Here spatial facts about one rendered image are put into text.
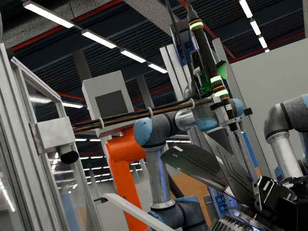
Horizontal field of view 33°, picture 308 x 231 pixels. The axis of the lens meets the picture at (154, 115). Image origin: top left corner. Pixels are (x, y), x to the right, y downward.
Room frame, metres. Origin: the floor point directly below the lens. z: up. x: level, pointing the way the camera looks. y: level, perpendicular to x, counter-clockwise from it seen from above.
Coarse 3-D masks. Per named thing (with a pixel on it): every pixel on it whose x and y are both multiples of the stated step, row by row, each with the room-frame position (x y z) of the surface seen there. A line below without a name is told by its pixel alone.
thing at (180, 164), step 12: (192, 144) 1.79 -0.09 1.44; (168, 156) 1.65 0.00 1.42; (180, 156) 1.67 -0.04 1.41; (192, 156) 1.69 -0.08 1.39; (204, 156) 1.71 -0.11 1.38; (180, 168) 1.63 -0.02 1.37; (192, 168) 1.64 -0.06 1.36; (204, 168) 1.66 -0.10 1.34; (216, 168) 1.67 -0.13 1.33; (204, 180) 1.62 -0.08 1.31; (216, 180) 1.63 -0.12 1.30
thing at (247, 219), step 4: (236, 212) 1.59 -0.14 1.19; (236, 216) 1.61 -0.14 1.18; (240, 216) 1.57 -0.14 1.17; (244, 216) 1.55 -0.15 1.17; (248, 216) 1.57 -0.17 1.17; (244, 220) 1.55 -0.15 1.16; (248, 220) 1.54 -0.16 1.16; (252, 220) 1.54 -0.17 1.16; (248, 224) 1.67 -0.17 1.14; (252, 224) 1.54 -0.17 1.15; (256, 224) 1.54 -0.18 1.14; (260, 224) 1.55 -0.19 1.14; (256, 228) 1.60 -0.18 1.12; (260, 228) 1.53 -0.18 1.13; (268, 228) 1.56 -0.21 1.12
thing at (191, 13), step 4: (188, 4) 1.69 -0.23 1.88; (188, 8) 1.69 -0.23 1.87; (188, 12) 1.69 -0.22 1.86; (192, 12) 1.68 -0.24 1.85; (196, 12) 1.69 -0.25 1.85; (188, 16) 1.69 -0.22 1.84; (192, 16) 1.68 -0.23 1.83; (196, 16) 1.68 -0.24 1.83; (188, 20) 1.70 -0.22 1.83; (192, 20) 1.72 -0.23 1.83; (224, 100) 1.68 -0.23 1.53; (228, 100) 1.69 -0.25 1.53; (228, 104) 1.68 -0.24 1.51; (228, 108) 1.68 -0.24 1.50; (228, 112) 1.68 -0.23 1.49; (232, 112) 1.69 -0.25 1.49; (228, 116) 1.69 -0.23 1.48; (232, 116) 1.69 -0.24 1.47; (232, 124) 1.69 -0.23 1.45; (232, 128) 1.69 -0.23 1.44; (236, 128) 1.69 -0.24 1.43
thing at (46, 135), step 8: (56, 120) 1.31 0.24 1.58; (64, 120) 1.33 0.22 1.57; (32, 128) 1.29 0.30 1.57; (40, 128) 1.29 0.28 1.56; (48, 128) 1.30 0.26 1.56; (56, 128) 1.31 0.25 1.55; (64, 128) 1.32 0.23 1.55; (32, 136) 1.29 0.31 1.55; (40, 136) 1.28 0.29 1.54; (48, 136) 1.29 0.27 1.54; (56, 136) 1.31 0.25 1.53; (64, 136) 1.32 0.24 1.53; (72, 136) 1.33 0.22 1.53; (40, 144) 1.29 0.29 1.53; (48, 144) 1.29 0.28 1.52; (56, 144) 1.30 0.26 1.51; (64, 144) 1.32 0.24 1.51; (40, 152) 1.29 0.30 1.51; (48, 152) 1.36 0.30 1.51
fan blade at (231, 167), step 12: (216, 144) 1.41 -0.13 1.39; (228, 156) 1.43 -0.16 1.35; (228, 168) 1.36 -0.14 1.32; (240, 168) 1.46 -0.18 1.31; (228, 180) 1.30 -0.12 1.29; (240, 180) 1.42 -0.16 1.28; (252, 180) 1.50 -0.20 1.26; (240, 192) 1.37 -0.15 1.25; (252, 192) 1.49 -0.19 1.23; (252, 204) 1.46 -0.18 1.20
